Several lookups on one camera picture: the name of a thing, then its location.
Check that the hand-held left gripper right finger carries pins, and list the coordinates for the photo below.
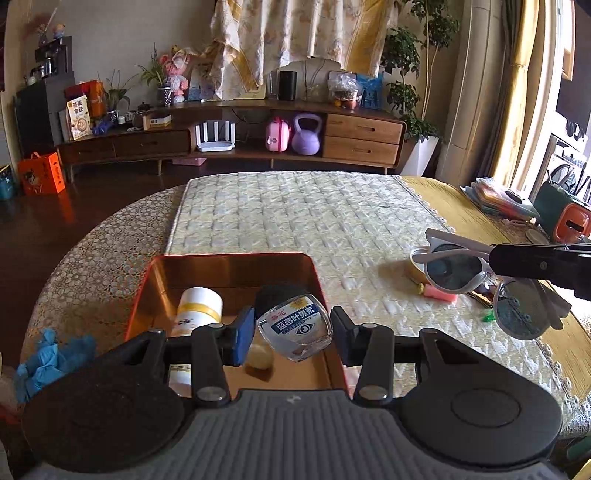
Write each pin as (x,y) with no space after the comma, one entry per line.
(340,337)

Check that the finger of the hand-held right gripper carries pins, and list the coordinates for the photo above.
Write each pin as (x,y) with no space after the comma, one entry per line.
(531,264)

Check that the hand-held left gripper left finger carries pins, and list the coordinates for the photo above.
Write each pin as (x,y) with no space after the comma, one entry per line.
(247,334)

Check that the grey round sunglasses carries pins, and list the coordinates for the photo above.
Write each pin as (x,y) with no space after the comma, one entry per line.
(519,311)

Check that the small green object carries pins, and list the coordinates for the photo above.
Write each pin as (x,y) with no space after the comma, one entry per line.
(487,317)

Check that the red metal tin box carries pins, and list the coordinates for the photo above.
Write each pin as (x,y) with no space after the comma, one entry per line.
(221,270)

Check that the white frame sunglasses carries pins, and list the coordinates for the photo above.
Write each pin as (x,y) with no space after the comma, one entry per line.
(450,270)

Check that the pink eraser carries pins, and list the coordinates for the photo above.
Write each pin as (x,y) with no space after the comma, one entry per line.
(441,294)

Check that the small cream round object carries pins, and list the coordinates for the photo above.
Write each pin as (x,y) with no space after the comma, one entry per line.
(257,356)

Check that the white round dish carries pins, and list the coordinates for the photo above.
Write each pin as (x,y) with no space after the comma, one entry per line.
(537,237)

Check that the white bottle yellow band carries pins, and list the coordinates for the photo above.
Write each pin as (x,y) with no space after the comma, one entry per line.
(199,304)

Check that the dark green container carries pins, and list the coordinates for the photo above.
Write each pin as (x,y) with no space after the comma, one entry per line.
(549,207)

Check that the yellow round object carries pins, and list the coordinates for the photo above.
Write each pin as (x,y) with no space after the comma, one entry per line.
(418,273)

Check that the yellow table runner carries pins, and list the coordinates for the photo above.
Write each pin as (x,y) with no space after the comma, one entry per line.
(443,203)

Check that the cream quilted mat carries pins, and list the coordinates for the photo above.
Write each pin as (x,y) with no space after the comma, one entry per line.
(300,221)

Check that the white planter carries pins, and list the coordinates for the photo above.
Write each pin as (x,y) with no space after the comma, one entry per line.
(420,157)

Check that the yellow curtain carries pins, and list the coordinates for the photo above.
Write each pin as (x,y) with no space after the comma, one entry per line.
(526,83)

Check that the pink tray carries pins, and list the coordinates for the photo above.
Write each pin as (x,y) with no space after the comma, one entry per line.
(189,161)

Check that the light wood drawer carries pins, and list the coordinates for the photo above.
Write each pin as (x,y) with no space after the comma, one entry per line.
(364,129)
(360,154)

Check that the white router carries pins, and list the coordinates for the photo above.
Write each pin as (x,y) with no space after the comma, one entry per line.
(214,146)

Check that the purple kettlebell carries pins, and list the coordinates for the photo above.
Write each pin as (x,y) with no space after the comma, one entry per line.
(305,141)

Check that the pink toy case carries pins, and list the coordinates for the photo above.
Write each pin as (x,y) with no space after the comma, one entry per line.
(278,134)

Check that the crumpled blue gloves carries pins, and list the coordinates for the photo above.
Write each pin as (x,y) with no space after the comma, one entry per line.
(46,360)

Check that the dark wood drawer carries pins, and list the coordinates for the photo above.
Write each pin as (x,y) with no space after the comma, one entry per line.
(87,150)
(152,144)

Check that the wooden TV cabinet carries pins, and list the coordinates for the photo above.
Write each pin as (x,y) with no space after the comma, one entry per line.
(258,108)

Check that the white yellow carton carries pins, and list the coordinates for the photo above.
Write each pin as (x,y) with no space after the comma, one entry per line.
(157,121)

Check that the blue bag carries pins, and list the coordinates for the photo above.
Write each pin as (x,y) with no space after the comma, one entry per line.
(371,92)

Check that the tall green tree plant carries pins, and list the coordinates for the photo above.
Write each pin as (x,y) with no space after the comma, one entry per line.
(406,50)

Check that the clear plastic bag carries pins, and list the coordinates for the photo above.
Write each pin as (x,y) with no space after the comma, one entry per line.
(344,87)

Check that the blue toy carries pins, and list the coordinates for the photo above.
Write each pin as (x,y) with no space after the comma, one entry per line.
(104,127)

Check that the black speaker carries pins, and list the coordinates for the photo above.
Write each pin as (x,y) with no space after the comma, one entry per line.
(287,85)

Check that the plant in patterned pot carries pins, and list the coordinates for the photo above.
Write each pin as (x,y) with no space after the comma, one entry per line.
(164,94)

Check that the orange gift box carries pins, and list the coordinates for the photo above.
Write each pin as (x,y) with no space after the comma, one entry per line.
(41,175)

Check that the cream fan-shaped board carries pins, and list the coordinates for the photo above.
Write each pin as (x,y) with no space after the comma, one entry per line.
(316,74)

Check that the pink doll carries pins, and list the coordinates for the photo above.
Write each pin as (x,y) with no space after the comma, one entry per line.
(178,74)

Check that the snack box with bowl picture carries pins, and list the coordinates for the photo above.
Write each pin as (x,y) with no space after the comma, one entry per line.
(79,120)

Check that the leafy potted plant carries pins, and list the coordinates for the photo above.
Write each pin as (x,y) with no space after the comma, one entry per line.
(115,94)

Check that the teal bin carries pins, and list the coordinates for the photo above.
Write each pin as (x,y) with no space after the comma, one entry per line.
(7,184)

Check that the orange paper bag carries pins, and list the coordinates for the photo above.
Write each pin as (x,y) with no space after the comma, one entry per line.
(87,94)

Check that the floral hanging cloth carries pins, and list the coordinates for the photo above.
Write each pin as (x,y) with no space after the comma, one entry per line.
(286,37)

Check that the black cabinet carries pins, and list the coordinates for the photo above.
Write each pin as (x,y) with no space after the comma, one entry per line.
(34,120)

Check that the black coffee machine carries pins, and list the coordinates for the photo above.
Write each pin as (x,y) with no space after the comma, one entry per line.
(53,60)

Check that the small figurine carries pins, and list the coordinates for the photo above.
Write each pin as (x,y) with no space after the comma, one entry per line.
(58,31)

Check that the dried flower vase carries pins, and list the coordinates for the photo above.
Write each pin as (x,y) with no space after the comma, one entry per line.
(42,32)

